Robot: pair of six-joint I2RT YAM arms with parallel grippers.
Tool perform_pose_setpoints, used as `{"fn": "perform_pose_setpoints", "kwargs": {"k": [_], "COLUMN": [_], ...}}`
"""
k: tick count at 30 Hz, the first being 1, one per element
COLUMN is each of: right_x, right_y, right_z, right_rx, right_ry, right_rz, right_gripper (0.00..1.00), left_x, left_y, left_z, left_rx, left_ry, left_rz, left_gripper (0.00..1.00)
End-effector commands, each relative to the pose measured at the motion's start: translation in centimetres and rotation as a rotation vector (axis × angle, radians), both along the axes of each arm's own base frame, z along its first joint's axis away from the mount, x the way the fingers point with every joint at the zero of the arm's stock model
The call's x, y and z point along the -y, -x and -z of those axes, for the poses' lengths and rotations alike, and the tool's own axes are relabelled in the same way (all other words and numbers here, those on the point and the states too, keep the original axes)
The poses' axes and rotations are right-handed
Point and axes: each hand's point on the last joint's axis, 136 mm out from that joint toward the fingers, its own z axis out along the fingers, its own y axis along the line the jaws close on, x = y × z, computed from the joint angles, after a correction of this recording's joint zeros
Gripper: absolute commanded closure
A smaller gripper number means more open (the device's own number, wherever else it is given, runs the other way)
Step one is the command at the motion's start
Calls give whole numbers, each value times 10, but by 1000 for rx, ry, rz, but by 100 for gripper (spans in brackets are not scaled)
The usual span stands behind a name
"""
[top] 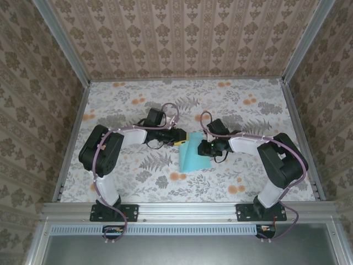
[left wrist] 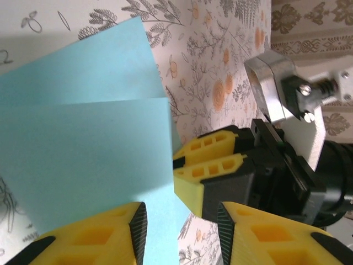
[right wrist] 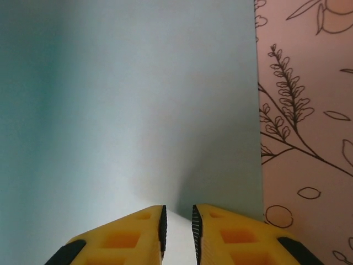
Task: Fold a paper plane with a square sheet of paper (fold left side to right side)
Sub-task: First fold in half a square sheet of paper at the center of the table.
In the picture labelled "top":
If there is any light blue paper sheet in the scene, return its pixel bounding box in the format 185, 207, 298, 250
178, 131, 212, 173

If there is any grey metal panel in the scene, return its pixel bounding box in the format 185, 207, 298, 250
41, 234, 340, 265

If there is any left gripper thin black cable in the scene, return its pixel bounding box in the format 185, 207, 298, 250
145, 139, 167, 151

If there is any gripper thin black cable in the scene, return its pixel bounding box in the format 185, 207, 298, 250
213, 150, 229, 163
145, 139, 167, 151

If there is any right gripper thin black cable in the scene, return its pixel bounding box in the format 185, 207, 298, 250
213, 150, 229, 163

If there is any aluminium back frame rail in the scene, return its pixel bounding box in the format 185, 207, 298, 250
88, 77, 284, 83

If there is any aluminium front frame rail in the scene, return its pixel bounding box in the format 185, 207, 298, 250
40, 201, 341, 221

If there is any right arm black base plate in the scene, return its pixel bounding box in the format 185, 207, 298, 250
236, 203, 287, 222

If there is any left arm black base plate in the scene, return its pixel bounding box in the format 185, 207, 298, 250
89, 203, 138, 222

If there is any slotted grey cable duct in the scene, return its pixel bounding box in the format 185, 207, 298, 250
51, 224, 261, 236

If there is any aluminium side frame rail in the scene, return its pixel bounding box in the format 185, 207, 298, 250
279, 78, 327, 202
52, 81, 92, 203

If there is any small black wired controller board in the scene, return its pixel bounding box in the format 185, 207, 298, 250
102, 225, 125, 239
255, 224, 276, 239

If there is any aluminium frame post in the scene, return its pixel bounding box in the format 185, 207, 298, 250
32, 0, 91, 87
281, 0, 338, 84

